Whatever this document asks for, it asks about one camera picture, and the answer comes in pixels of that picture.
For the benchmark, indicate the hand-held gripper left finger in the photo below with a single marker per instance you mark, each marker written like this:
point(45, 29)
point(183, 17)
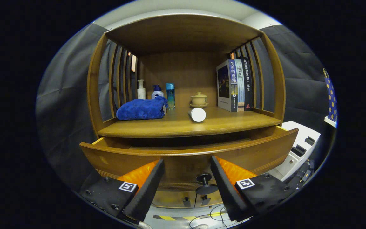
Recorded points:
point(143, 197)

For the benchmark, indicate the white wall shelf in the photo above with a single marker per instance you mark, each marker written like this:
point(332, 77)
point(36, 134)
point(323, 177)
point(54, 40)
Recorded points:
point(330, 121)

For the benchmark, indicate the blue towel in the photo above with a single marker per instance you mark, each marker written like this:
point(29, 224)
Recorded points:
point(141, 109)

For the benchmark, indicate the grey book with dark cover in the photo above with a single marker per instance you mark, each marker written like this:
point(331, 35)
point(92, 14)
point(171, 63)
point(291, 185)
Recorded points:
point(223, 84)

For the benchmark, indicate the wooden countertop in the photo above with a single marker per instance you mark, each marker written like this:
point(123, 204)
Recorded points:
point(233, 122)

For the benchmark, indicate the blue dotted gift bag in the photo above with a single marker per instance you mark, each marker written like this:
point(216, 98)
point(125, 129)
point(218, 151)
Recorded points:
point(330, 98)

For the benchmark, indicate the wooden cabinet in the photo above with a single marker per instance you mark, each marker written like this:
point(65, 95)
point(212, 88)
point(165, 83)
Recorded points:
point(183, 31)

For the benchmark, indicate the beige lidded teacup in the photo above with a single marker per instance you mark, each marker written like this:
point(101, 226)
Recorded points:
point(199, 100)

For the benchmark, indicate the wooden drawer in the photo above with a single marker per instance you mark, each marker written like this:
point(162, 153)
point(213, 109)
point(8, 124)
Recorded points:
point(183, 165)

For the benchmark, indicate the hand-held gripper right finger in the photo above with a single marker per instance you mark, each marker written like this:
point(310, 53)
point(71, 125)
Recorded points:
point(227, 194)

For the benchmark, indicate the yellow black floor tape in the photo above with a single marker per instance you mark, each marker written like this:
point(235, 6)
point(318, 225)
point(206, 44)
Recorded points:
point(170, 218)

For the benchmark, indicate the black computer tower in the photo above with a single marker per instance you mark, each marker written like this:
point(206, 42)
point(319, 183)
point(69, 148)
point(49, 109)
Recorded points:
point(303, 176)

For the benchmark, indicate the white bottle with blue cap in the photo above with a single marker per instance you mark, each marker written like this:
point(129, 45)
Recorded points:
point(157, 93)

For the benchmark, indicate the white drawer unit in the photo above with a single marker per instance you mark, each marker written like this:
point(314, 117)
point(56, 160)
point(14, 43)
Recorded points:
point(297, 136)

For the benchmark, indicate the white pump bottle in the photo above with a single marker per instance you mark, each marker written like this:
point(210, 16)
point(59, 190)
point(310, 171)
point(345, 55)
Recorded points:
point(141, 92)

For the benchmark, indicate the teal blue bottle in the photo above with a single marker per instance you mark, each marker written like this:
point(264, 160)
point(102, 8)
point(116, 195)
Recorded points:
point(170, 97)

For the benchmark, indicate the white tube with green cap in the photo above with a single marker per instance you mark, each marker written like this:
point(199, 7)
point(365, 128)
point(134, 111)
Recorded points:
point(198, 115)

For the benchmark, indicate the pale blue book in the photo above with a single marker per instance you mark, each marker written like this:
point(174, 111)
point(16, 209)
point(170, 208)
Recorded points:
point(240, 86)

